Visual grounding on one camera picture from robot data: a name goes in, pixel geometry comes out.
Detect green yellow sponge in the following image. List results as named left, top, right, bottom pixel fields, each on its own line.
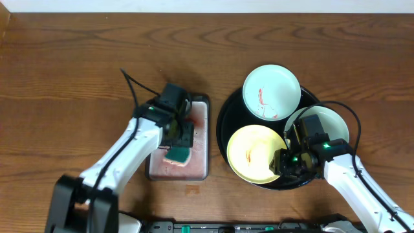
left=164, top=147, right=191, bottom=166

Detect mint plate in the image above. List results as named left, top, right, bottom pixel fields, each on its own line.
left=282, top=106, right=349, bottom=147
left=242, top=64, right=301, bottom=121

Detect yellow plate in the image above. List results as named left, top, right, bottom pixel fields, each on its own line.
left=226, top=125, right=287, bottom=184

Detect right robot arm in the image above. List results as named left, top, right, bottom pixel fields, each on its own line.
left=269, top=139, right=413, bottom=232

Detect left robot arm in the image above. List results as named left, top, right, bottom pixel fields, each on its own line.
left=45, top=102, right=194, bottom=232

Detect black rectangular soapy tray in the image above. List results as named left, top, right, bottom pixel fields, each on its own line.
left=145, top=95, right=210, bottom=181

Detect black round tray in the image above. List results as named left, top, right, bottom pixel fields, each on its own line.
left=215, top=84, right=344, bottom=191

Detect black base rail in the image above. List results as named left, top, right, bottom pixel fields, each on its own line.
left=142, top=219, right=366, bottom=233

